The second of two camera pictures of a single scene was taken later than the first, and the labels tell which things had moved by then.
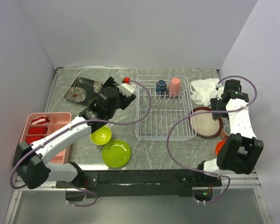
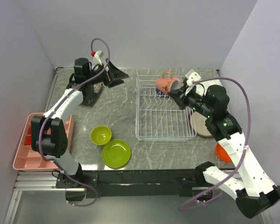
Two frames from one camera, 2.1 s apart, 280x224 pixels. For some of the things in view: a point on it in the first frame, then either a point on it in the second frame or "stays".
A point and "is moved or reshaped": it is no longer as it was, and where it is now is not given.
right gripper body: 216,105 to 192,99
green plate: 116,153 stays
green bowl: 102,136 stays
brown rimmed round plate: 203,125 stays
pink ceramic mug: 225,132 is moved or reshaped
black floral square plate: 83,91 stays
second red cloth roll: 30,138 stays
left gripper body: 123,101 to 102,77
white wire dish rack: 164,109 stays
